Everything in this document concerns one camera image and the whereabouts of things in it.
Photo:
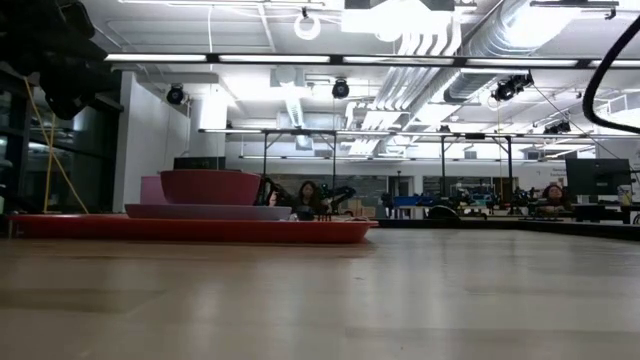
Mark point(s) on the light pink plastic mug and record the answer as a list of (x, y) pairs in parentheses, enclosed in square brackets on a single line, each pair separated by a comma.
[(150, 190)]

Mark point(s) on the pink plastic bowl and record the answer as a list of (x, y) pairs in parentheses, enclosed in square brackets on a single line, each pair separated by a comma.
[(210, 187)]

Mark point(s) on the lilac plastic plate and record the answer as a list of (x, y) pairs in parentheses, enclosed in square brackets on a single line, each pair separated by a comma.
[(210, 212)]

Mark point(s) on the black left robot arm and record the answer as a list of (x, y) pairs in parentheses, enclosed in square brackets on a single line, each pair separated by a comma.
[(30, 30)]

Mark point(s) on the black background robot arm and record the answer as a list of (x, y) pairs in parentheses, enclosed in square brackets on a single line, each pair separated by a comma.
[(270, 190), (342, 192)]

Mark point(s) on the red plastic tray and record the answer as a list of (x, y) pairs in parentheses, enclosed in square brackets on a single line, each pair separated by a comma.
[(200, 231)]

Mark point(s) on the black computer monitor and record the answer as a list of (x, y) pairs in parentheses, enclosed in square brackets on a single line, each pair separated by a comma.
[(597, 177), (200, 163)]

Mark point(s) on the person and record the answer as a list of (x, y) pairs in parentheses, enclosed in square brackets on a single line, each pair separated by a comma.
[(552, 192), (309, 197)]

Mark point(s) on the overhead light bar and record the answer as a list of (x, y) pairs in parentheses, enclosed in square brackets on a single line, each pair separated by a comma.
[(400, 60)]

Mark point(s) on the blue storage bin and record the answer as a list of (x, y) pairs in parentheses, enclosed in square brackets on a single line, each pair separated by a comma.
[(412, 201)]

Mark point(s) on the black station frame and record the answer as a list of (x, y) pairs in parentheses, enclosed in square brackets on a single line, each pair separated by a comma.
[(265, 131), (475, 136)]

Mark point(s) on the black arched frame bracket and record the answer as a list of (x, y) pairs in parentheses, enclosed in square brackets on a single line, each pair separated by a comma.
[(445, 212)]

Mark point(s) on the silver ventilation duct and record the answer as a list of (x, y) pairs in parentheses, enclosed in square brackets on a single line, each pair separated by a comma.
[(470, 85)]

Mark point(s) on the black metal table frame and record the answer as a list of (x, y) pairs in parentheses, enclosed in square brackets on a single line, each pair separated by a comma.
[(600, 230)]

